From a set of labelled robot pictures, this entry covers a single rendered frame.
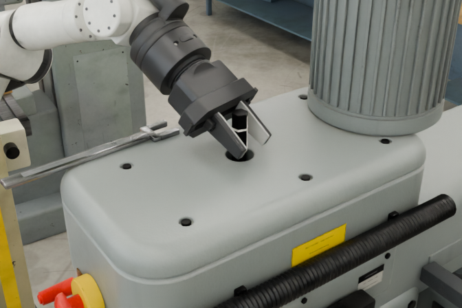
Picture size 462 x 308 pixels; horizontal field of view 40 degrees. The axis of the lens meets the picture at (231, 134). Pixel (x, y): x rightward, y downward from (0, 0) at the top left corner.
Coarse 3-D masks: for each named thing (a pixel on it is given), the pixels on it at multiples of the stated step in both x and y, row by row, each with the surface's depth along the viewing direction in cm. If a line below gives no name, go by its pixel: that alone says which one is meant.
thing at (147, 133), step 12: (144, 132) 88; (168, 132) 88; (108, 144) 84; (120, 144) 85; (132, 144) 85; (72, 156) 82; (84, 156) 82; (96, 156) 82; (36, 168) 79; (48, 168) 79; (60, 168) 80; (0, 180) 77; (12, 180) 77; (24, 180) 77
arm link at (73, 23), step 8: (72, 0) 91; (80, 0) 91; (64, 8) 91; (72, 8) 90; (80, 8) 91; (64, 16) 90; (72, 16) 90; (80, 16) 91; (64, 24) 91; (72, 24) 90; (80, 24) 91; (72, 32) 91; (80, 32) 91; (88, 32) 92; (80, 40) 92; (88, 40) 92; (96, 40) 93; (104, 40) 95
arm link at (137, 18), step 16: (96, 0) 83; (112, 0) 81; (128, 0) 83; (144, 0) 85; (160, 0) 83; (176, 0) 83; (96, 16) 83; (112, 16) 82; (128, 16) 83; (144, 16) 84; (160, 16) 83; (176, 16) 84; (96, 32) 84; (112, 32) 83; (128, 32) 85; (144, 32) 82; (160, 32) 82; (144, 48) 82
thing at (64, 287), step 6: (60, 282) 88; (66, 282) 88; (48, 288) 87; (54, 288) 87; (60, 288) 87; (66, 288) 88; (42, 294) 86; (48, 294) 87; (54, 294) 87; (66, 294) 88; (72, 294) 89; (42, 300) 86; (48, 300) 87
